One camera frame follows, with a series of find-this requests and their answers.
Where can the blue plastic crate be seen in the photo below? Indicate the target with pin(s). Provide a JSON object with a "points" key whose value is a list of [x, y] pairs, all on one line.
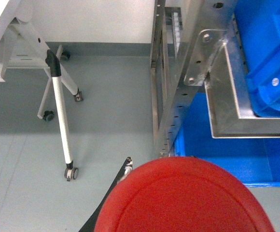
{"points": [[258, 23]]}

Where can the red mushroom push button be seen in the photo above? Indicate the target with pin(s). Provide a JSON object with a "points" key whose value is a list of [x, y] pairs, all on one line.
{"points": [[181, 194]]}

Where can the blue crate lower left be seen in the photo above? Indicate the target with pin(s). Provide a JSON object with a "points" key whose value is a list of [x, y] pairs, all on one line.
{"points": [[255, 162]]}

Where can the white folding table frame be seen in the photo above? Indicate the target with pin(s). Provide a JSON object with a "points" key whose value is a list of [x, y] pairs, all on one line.
{"points": [[22, 47]]}

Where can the white table leg with caster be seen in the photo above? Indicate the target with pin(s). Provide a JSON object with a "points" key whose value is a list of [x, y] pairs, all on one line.
{"points": [[61, 108]]}

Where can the steel rack frame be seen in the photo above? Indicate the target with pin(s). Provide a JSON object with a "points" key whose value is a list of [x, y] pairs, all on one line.
{"points": [[207, 55]]}

